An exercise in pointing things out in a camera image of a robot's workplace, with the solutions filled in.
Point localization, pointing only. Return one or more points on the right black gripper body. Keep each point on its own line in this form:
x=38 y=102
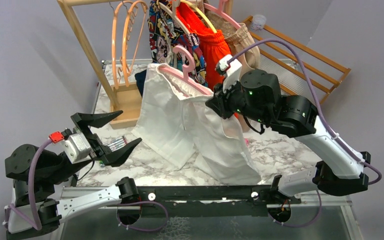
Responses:
x=231 y=101

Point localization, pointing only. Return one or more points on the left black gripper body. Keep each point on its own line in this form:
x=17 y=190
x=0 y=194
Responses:
x=98 y=150

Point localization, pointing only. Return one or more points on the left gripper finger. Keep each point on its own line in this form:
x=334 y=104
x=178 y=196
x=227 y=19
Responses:
x=95 y=120
x=118 y=157

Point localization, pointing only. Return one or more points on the white shorts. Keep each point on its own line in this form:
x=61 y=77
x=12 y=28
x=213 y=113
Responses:
x=175 y=122

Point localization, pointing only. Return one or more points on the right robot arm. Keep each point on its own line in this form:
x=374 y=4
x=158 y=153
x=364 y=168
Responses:
x=257 y=96

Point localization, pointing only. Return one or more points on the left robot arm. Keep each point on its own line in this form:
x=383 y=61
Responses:
x=36 y=171

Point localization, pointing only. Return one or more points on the orange hanger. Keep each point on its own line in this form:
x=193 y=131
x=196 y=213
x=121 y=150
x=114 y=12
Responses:
x=116 y=59
x=132 y=34

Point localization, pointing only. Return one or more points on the orange shorts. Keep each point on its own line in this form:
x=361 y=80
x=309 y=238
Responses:
x=212 y=44

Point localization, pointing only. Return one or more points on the beige shorts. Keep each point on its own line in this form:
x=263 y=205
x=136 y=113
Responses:
x=237 y=39

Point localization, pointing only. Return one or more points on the yellow hanger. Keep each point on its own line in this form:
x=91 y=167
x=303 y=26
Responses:
x=200 y=13

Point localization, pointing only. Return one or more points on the comic print shorts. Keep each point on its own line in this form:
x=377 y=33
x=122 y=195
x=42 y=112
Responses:
x=166 y=32

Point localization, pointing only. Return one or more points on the pink hanger with beige shorts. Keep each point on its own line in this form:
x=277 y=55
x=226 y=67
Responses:
x=219 y=10

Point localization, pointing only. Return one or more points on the wooden hanger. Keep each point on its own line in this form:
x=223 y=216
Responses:
x=175 y=16

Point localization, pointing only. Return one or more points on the marker pen pack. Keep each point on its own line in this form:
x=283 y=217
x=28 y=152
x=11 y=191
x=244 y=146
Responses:
x=113 y=145

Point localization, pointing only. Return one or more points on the pink pen pack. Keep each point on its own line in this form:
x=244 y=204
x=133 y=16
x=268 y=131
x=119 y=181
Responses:
x=246 y=142

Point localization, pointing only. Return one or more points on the wooden clothes rack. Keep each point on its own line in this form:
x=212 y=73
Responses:
x=125 y=98

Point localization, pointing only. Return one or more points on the wooden slatted rack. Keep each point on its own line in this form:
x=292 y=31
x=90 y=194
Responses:
x=324 y=73

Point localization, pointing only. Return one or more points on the clear plastic cup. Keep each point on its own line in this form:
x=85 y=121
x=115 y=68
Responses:
x=258 y=22

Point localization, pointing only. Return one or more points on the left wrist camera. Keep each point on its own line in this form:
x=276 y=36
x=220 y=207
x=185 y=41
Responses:
x=77 y=148

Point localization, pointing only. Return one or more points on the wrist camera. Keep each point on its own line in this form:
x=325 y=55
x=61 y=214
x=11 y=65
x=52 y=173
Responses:
x=77 y=148
x=230 y=69

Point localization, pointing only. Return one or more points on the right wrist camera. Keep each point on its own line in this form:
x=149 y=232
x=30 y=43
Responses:
x=230 y=69

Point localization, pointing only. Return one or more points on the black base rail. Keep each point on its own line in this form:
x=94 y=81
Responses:
x=200 y=201

